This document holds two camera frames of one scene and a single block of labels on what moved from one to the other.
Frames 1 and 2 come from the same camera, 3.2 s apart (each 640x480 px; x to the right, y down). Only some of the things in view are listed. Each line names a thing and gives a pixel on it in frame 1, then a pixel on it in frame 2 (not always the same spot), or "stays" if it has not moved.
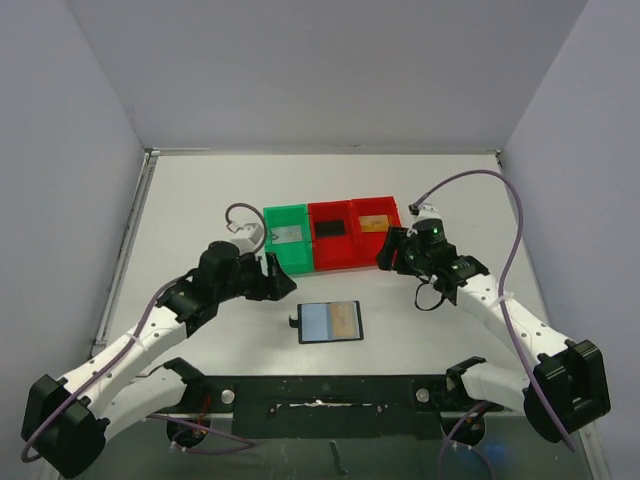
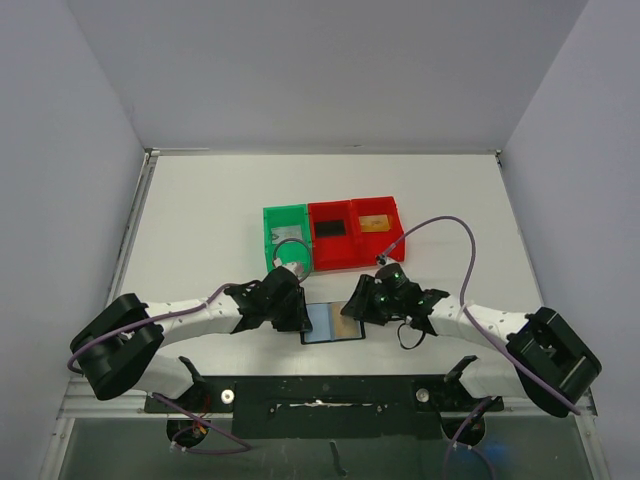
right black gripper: x=395 y=251 -> x=368 y=302
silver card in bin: x=287 y=234 stays
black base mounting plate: x=330 y=407 stays
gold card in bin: x=374 y=223 stays
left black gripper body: x=267 y=279 -> x=288 y=310
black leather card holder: x=321 y=322 stays
